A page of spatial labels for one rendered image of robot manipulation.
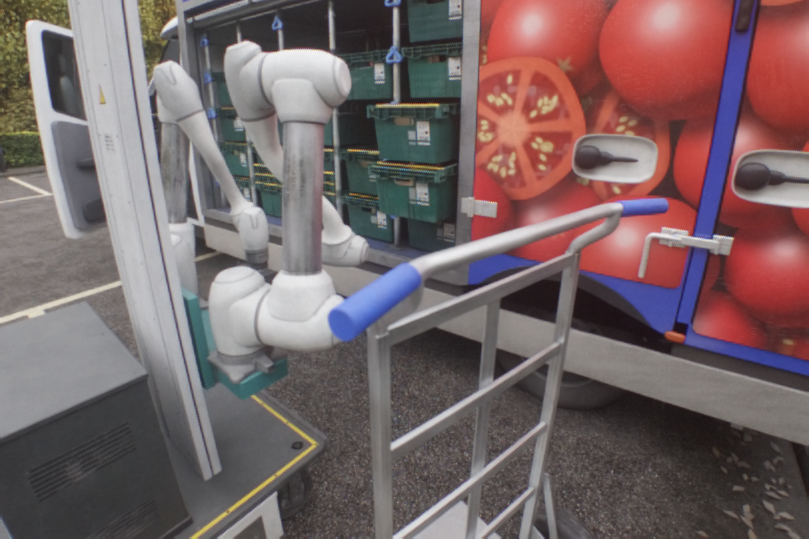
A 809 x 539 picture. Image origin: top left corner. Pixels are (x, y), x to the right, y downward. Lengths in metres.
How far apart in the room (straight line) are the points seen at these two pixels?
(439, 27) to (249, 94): 1.24
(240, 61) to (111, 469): 1.00
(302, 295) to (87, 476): 0.62
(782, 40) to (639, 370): 1.25
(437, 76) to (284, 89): 1.20
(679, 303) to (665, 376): 0.32
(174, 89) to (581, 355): 1.86
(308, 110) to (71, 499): 1.02
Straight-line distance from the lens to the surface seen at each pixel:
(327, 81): 0.97
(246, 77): 1.07
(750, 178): 1.61
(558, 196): 1.68
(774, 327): 1.79
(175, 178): 1.67
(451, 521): 1.72
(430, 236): 2.18
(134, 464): 1.22
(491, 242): 0.57
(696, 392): 1.93
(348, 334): 0.38
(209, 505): 1.46
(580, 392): 2.16
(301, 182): 0.98
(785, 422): 2.00
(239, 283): 1.10
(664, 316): 1.77
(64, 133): 4.10
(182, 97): 1.49
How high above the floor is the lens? 1.40
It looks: 18 degrees down
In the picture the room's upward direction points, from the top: straight up
